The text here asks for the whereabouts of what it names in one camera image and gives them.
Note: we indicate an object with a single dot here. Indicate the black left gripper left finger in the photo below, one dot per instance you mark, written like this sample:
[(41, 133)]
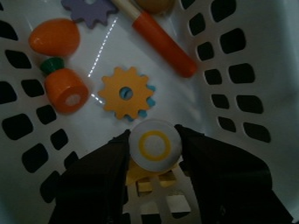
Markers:
[(93, 180)]

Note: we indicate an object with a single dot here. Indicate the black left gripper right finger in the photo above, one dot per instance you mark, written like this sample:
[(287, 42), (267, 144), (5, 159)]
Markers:
[(229, 178)]

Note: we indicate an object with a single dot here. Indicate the white toy egg half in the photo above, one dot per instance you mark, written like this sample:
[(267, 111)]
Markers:
[(154, 145)]

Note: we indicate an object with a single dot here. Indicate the yellow wooden toy piece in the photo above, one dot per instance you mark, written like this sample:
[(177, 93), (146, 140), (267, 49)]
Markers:
[(145, 178)]

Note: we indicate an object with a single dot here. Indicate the blue wooden gear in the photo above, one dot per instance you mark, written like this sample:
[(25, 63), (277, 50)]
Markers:
[(149, 102)]

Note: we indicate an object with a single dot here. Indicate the yellow wooden gear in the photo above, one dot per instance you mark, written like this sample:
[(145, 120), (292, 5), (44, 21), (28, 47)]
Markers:
[(125, 92)]

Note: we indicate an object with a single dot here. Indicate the white plastic basket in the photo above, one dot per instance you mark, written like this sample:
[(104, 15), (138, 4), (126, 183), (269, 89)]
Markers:
[(248, 87)]

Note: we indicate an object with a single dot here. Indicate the orange toy carrot top piece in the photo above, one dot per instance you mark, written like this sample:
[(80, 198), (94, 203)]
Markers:
[(64, 89)]

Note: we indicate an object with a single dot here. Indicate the orange toy carrot tip piece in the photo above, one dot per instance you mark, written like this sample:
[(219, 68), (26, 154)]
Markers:
[(53, 37)]

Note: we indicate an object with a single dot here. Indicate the purple wooden gear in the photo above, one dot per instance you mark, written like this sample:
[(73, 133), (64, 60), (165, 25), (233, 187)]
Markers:
[(89, 11)]

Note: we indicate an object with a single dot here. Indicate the brown toy food piece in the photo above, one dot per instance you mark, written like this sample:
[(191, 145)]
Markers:
[(154, 5)]

